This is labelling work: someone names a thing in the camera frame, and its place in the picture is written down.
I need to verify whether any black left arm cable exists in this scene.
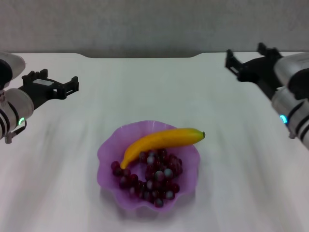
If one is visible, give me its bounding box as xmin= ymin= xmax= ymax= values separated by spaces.
xmin=4 ymin=119 xmax=28 ymax=145

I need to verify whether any yellow banana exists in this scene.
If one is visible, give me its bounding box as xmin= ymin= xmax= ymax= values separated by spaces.
xmin=119 ymin=127 xmax=207 ymax=170

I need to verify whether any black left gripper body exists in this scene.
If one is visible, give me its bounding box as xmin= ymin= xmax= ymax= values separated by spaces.
xmin=17 ymin=76 xmax=68 ymax=110

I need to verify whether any purple scalloped plastic bowl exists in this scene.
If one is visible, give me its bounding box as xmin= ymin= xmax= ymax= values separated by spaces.
xmin=97 ymin=119 xmax=201 ymax=214

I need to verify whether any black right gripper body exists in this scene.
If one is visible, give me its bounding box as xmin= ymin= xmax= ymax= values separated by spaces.
xmin=237 ymin=55 xmax=285 ymax=100

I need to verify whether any red grape bunch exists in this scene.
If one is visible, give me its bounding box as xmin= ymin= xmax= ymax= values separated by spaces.
xmin=111 ymin=148 xmax=183 ymax=208

